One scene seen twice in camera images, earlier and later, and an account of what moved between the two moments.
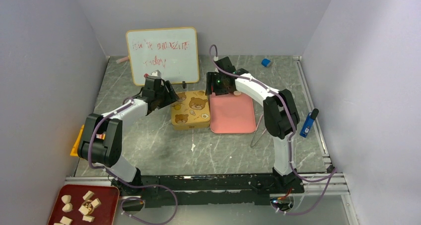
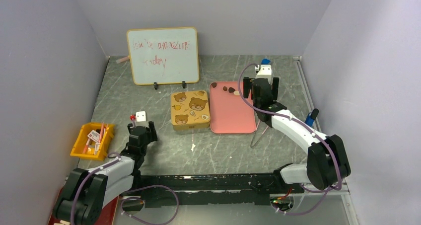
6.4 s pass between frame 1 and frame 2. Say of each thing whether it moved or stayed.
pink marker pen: stayed
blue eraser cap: stayed
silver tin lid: stayed
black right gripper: moved
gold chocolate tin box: moved
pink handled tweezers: stayed
